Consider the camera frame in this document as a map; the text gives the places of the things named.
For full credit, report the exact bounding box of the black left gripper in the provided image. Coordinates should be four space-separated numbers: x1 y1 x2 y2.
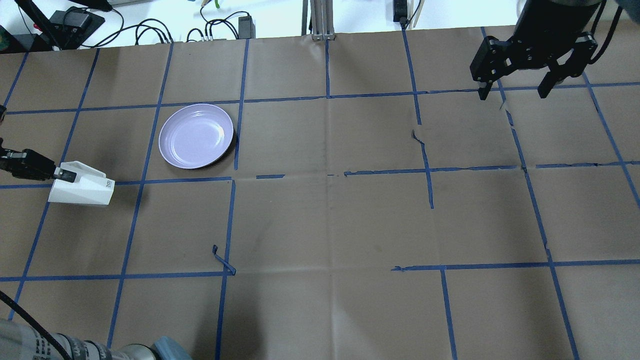
0 138 77 183

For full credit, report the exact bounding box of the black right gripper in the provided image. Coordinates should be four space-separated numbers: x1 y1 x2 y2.
470 10 599 101

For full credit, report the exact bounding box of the white angular cup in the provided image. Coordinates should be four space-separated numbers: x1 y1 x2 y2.
47 161 116 207

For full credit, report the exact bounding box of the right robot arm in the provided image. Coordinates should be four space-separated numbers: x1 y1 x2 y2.
470 0 639 101

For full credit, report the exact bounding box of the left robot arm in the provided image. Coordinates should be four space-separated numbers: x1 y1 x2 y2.
1 147 190 360

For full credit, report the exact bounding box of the lavender plate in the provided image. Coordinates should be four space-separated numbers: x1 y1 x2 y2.
157 104 235 170

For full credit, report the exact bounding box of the brown paper table cover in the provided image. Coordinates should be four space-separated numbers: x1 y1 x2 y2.
1 22 639 360

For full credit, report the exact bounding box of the black power adapter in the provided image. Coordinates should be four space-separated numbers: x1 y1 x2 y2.
237 14 256 40

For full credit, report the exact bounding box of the aluminium frame post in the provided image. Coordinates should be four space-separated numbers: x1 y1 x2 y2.
301 0 335 41

